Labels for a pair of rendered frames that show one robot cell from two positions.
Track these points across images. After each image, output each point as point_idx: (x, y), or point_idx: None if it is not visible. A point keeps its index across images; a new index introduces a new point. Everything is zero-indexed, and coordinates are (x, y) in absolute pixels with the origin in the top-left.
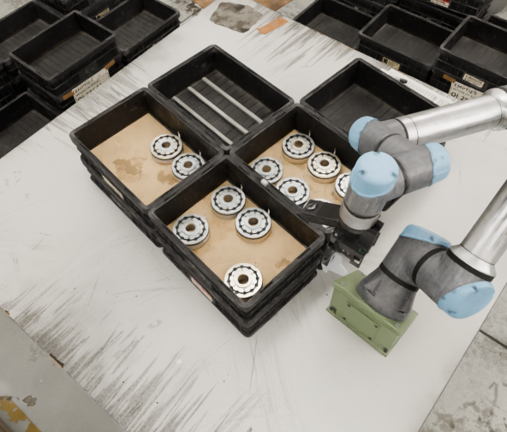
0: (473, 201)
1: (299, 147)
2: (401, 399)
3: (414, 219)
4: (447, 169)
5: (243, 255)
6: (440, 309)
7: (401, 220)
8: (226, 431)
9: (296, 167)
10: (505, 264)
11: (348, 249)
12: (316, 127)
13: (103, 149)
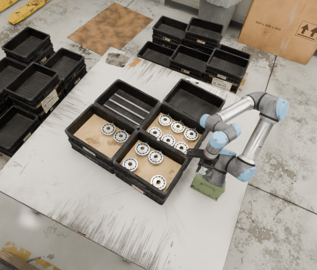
0: None
1: (165, 120)
2: (226, 216)
3: None
4: (240, 132)
5: (154, 171)
6: (232, 178)
7: None
8: (163, 245)
9: (166, 129)
10: None
11: (207, 165)
12: (171, 111)
13: (78, 134)
